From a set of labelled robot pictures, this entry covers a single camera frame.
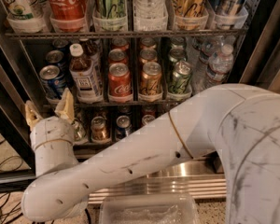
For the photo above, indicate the green lacroix can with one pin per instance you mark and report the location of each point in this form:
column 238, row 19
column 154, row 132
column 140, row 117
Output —
column 178, row 42
column 175, row 55
column 179, row 82

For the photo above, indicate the tea bottle behind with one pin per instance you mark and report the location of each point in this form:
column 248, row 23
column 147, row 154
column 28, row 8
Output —
column 91, row 50

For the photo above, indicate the green lacroix can back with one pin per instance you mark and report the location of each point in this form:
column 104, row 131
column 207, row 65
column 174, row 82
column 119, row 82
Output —
column 178, row 42

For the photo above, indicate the top wire shelf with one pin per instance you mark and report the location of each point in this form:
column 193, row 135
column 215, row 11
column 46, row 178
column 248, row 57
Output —
column 126, row 34

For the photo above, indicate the white 7up can top shelf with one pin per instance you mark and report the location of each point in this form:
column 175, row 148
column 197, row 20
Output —
column 26, row 16

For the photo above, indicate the clear water bottle front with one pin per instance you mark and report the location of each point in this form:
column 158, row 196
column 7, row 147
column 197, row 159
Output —
column 219, row 65

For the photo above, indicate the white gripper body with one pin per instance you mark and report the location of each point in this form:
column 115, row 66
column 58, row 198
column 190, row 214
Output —
column 50, row 130

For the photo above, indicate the orange can shelf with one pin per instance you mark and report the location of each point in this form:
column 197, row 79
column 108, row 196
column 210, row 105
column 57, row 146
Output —
column 188, row 13
column 99, row 130

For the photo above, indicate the middle wire shelf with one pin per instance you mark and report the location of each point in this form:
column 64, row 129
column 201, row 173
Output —
column 158, row 102

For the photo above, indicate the fridge glass door right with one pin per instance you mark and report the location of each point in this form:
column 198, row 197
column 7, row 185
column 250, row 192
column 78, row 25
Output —
column 258, row 62

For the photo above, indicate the red coca-cola can top shelf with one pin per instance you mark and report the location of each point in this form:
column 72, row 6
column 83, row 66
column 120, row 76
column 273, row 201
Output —
column 68, row 12

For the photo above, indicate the red coca-cola can back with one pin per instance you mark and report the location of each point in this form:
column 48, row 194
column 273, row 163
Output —
column 120, row 43

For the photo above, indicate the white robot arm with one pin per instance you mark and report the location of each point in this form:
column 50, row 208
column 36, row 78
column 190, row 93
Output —
column 241, row 123

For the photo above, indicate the stainless fridge base grille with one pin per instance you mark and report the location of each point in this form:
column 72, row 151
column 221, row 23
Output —
column 197, row 177

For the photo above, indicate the orange can top shelf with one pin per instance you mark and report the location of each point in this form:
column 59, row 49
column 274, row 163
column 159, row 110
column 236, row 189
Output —
column 188, row 13

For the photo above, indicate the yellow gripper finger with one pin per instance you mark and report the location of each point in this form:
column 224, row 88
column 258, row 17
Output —
column 32, row 114
column 65, row 107

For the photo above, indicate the red can bottom shelf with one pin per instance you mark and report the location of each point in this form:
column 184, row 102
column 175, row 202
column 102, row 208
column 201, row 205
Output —
column 146, row 119

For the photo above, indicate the clear water bottle top shelf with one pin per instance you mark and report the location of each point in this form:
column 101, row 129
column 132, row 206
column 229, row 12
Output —
column 149, row 15

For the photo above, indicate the orange lacroix can back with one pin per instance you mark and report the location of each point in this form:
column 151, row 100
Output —
column 147, row 43

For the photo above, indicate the blue pepsi can front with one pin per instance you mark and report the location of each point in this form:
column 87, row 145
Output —
column 53, row 80

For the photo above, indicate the wire shelf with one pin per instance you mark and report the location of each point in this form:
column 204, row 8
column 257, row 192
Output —
column 158, row 102
column 126, row 34

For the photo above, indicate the red coca-cola can front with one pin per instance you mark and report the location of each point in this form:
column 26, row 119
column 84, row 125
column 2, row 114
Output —
column 120, row 84

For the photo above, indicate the green can top shelf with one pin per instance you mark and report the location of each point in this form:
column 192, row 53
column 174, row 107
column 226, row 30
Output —
column 110, row 16

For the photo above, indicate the orange can bottom shelf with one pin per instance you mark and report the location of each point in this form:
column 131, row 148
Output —
column 99, row 130

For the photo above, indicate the blue pepsi can back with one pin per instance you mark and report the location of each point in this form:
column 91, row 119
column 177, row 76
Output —
column 61, row 45

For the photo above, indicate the clear plastic bin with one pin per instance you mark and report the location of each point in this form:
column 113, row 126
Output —
column 149, row 209

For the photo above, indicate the blue pepsi can bottom shelf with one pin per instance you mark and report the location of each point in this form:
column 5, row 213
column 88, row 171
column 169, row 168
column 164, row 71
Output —
column 123, row 127

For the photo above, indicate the green lacroix can front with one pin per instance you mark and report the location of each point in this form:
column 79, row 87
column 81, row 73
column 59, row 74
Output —
column 179, row 82

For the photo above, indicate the brown tea bottle white cap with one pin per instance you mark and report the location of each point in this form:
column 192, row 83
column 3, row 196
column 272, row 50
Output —
column 83, row 73

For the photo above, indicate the dark striped can top shelf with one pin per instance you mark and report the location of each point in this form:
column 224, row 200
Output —
column 225, row 10

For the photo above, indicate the clear water bottle behind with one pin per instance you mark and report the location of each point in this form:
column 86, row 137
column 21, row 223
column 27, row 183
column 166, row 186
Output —
column 206, row 45

